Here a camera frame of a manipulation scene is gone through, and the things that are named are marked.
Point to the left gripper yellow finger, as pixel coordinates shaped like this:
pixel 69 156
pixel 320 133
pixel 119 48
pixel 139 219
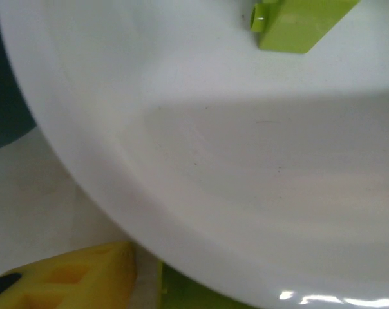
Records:
pixel 85 267

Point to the lime green lego brick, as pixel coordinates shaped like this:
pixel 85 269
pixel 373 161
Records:
pixel 181 294
pixel 291 32

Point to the white bowl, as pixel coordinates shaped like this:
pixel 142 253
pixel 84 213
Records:
pixel 214 161

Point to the teal plastic container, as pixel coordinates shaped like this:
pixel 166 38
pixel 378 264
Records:
pixel 4 96

